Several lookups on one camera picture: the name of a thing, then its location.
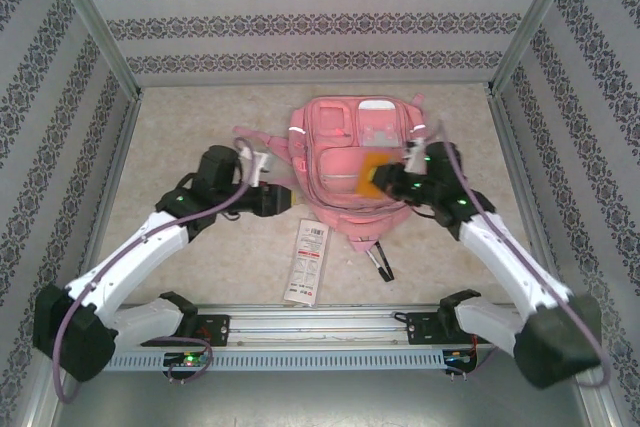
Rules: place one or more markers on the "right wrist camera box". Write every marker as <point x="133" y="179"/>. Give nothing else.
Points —
<point x="415" y="154"/>

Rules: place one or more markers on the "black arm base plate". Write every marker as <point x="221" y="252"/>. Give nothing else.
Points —
<point x="220" y="329"/>
<point x="422" y="329"/>

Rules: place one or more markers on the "circuit board green light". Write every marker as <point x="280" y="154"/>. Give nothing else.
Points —
<point x="187" y="360"/>

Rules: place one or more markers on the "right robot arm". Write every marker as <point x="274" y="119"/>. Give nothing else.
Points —
<point x="505" y="257"/>

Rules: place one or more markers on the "circuit board blue light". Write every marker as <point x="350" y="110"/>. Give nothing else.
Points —
<point x="457" y="358"/>

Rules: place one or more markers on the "black marker pen white label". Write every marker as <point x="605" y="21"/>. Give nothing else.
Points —
<point x="385" y="272"/>

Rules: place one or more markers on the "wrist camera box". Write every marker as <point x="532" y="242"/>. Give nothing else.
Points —
<point x="255" y="167"/>
<point x="415" y="154"/>

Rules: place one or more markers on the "grey metal panel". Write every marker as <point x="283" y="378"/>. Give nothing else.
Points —
<point x="320" y="402"/>

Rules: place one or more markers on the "pink school backpack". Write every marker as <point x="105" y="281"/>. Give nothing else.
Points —
<point x="330" y="167"/>

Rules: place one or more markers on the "orange thin notebook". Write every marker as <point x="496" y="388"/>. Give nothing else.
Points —
<point x="367" y="177"/>

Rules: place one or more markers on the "aluminium side rail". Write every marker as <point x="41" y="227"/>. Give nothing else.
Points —
<point x="511" y="147"/>
<point x="112" y="187"/>

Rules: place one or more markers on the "aluminium front upright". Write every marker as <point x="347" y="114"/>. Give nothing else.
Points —
<point x="602" y="409"/>
<point x="37" y="407"/>

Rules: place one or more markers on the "aluminium frame post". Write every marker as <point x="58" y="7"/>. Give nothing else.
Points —
<point x="90" y="17"/>
<point x="540" y="12"/>

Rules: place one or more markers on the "white stationery package with barcode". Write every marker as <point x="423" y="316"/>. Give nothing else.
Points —
<point x="307" y="262"/>

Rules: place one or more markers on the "aluminium mounting rail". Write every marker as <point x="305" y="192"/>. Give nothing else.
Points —
<point x="310" y="322"/>

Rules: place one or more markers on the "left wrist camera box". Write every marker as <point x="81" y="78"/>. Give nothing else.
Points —
<point x="255" y="167"/>

